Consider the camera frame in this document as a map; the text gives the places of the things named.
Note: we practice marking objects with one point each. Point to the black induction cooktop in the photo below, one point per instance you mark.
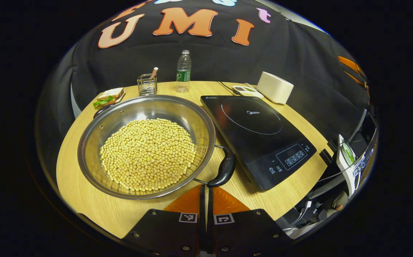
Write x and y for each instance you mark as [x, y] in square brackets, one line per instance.
[263, 142]

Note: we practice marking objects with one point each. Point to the white box appliance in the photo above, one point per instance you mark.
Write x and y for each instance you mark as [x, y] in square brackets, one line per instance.
[274, 87]

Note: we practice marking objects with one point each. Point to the white divided grain tray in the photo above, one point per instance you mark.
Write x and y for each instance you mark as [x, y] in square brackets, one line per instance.
[249, 92]

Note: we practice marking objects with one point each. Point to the sandwich with lettuce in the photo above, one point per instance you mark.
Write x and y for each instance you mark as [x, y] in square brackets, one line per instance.
[110, 94]

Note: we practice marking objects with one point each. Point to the black backdrop cloth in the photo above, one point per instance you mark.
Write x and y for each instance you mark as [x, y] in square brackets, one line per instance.
[228, 60]

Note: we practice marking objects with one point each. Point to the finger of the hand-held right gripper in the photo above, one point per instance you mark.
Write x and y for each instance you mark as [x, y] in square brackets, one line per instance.
[347, 63]
[354, 78]

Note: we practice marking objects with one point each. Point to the clear plastic water bottle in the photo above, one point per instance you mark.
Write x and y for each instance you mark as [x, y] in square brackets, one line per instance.
[183, 76]

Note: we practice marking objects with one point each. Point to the pile of yellow soybeans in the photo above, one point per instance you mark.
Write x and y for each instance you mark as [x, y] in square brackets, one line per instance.
[147, 153]

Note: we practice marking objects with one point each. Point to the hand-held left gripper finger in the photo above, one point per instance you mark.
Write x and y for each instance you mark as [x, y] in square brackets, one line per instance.
[210, 228]
[202, 228]

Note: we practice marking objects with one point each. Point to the white device with green screen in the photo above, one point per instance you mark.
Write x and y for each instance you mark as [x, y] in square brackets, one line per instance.
[347, 157]

